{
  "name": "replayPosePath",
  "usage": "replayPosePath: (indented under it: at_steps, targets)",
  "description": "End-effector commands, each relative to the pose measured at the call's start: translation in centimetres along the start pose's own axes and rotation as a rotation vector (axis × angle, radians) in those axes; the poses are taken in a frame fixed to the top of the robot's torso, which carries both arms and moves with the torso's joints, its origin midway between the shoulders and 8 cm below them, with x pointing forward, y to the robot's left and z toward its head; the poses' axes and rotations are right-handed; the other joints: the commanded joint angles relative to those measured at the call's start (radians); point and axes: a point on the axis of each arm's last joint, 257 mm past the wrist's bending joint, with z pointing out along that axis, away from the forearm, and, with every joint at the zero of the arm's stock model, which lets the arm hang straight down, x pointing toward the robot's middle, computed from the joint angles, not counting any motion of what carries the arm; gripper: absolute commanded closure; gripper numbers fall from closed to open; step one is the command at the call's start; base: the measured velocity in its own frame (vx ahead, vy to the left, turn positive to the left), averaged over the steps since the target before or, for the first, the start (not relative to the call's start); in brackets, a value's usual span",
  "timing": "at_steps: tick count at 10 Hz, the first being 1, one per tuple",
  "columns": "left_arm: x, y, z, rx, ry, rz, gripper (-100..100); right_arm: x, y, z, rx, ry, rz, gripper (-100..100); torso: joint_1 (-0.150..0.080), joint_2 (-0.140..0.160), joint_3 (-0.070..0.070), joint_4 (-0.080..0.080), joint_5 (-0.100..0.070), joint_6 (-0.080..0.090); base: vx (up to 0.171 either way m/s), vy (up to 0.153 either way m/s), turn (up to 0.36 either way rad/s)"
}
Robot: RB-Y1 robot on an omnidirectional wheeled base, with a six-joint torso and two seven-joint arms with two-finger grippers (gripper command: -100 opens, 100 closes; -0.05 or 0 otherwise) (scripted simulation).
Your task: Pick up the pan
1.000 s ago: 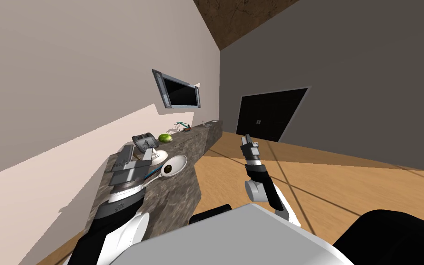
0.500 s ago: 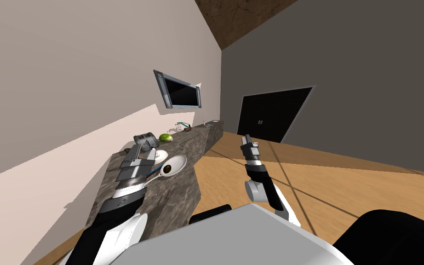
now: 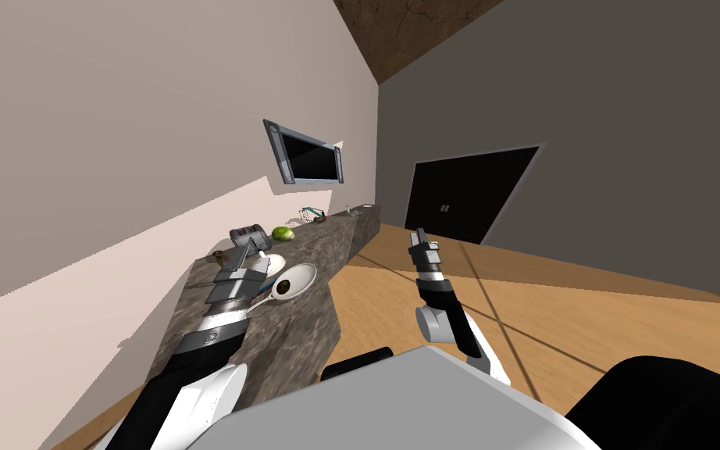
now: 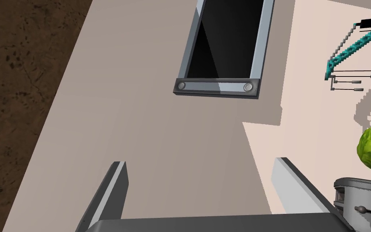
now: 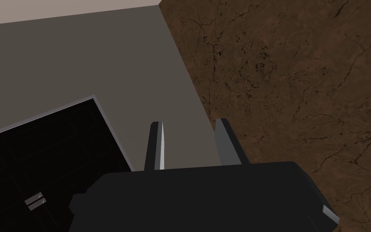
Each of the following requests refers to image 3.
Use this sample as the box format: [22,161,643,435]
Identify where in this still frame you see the grey framed television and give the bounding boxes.
[262,118,345,187]

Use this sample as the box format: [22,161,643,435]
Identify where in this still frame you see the white spoon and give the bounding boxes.
[242,262,318,316]

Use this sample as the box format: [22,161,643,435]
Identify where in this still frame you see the grey toaster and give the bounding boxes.
[229,223,273,252]

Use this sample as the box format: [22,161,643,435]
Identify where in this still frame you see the black double door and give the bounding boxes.
[404,144,546,245]

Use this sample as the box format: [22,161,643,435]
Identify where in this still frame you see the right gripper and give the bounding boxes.
[408,227,444,275]

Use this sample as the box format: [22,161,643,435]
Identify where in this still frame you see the white bowl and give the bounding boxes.
[251,252,287,277]

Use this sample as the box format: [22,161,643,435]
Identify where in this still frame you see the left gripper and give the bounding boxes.
[208,241,270,309]

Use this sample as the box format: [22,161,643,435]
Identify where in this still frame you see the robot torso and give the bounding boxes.
[190,345,604,450]

